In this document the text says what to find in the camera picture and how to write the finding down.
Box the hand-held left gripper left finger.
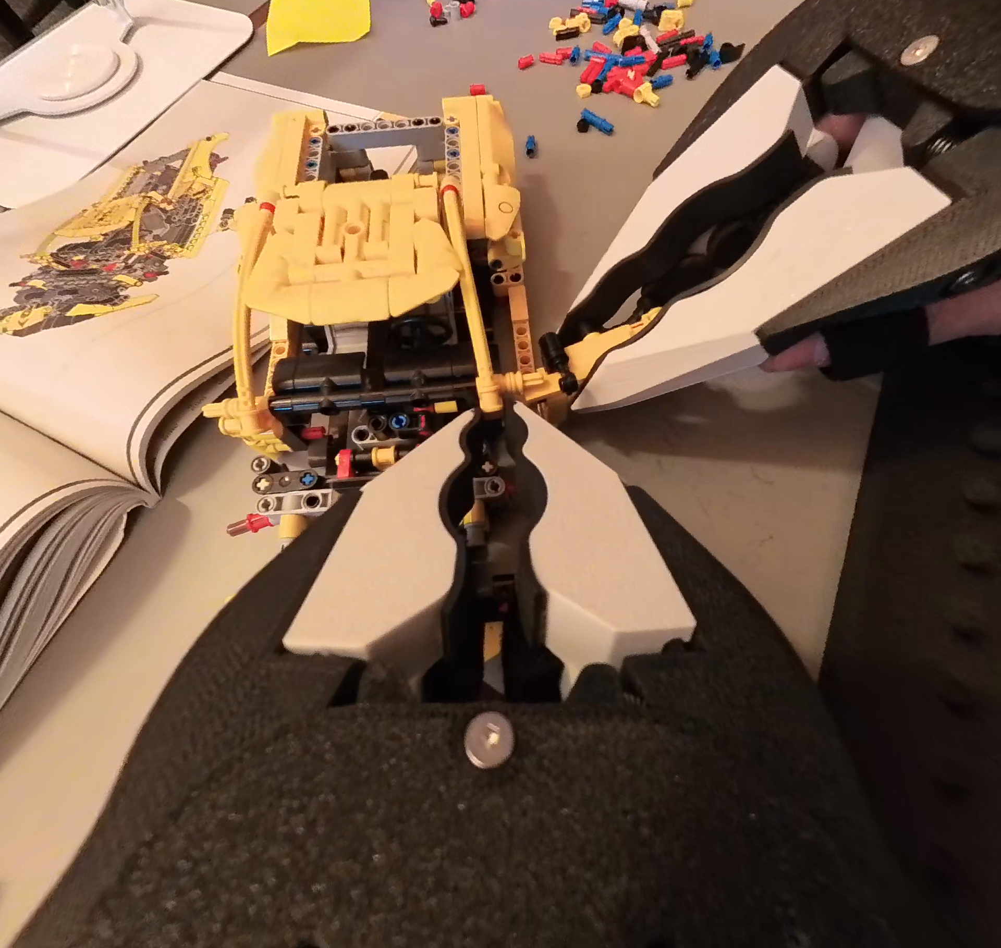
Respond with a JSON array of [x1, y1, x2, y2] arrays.
[[284, 414, 478, 699]]

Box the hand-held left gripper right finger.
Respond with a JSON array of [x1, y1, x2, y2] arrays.
[[509, 406, 700, 699]]

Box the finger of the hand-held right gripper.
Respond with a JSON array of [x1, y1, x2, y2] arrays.
[[560, 65, 825, 339], [568, 164, 955, 414]]

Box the yellow brick car model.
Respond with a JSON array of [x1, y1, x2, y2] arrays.
[[204, 85, 658, 539]]

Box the person's right hand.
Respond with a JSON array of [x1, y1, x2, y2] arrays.
[[762, 273, 1001, 386]]

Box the scattered coloured brick pieces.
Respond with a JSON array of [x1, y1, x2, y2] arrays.
[[423, 0, 744, 159]]

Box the open instruction booklet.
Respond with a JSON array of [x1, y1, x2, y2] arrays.
[[1, 76, 423, 699]]

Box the yellow paper sheet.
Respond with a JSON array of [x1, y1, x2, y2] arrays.
[[266, 0, 373, 58]]

